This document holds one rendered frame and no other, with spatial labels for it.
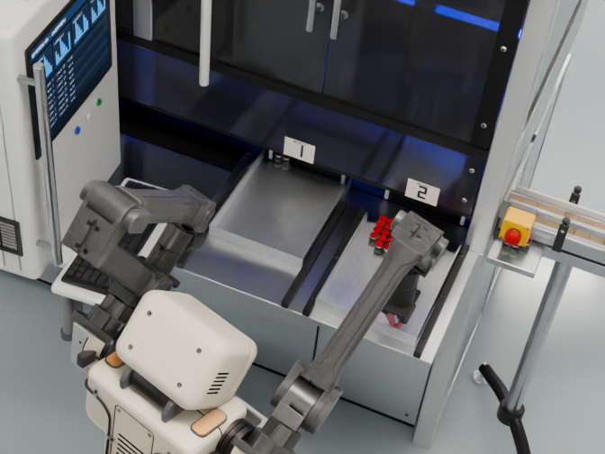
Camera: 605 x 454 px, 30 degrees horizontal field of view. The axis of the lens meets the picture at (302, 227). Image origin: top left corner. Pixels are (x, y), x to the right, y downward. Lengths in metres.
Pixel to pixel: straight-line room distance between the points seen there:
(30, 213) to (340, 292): 0.77
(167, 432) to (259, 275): 0.83
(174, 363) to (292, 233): 0.95
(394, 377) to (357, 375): 0.12
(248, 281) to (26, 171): 0.60
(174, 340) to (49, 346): 1.79
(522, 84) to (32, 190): 1.15
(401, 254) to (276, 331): 1.45
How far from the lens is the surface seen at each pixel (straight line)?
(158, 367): 2.05
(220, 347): 2.00
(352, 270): 2.84
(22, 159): 2.62
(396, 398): 3.48
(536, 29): 2.52
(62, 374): 3.73
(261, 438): 2.08
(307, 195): 3.02
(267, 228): 2.92
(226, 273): 2.80
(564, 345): 4.01
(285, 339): 3.48
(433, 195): 2.87
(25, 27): 2.46
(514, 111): 2.65
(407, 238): 2.05
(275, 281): 2.79
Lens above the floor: 2.94
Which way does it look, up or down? 45 degrees down
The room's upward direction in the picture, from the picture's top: 7 degrees clockwise
